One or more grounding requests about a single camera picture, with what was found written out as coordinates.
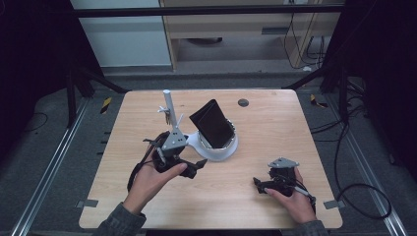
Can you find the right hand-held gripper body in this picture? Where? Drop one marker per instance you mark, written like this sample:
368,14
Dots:
283,178

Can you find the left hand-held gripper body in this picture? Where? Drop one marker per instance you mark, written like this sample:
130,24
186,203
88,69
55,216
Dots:
170,154

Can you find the black wallet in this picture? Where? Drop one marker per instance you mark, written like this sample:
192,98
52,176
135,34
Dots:
213,124

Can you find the silver faceted bowl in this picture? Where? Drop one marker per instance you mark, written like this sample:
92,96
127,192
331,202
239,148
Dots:
233,136

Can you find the white key stand with hooks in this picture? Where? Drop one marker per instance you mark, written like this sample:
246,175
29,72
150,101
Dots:
170,105

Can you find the person's right hand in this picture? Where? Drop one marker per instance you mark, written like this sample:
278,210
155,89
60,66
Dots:
300,205

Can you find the person's left hand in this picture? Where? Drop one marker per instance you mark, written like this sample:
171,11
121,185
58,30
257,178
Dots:
147,183

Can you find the grey tape piece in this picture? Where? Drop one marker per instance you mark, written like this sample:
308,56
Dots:
334,204
88,203

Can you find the yellow black floor tape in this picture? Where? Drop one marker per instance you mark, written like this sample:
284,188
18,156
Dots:
106,105
318,102

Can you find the black metal stand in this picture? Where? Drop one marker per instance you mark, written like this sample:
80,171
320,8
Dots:
343,95
70,98

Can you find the white cabinet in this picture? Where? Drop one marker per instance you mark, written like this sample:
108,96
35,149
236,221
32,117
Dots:
124,39

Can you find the light wooden desk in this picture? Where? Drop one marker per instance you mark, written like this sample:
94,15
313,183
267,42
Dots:
229,24

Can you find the black horizontal bar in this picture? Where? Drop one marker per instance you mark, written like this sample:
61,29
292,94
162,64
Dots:
196,10

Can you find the metal floor rail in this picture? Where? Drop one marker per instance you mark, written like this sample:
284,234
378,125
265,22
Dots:
49,167
370,173

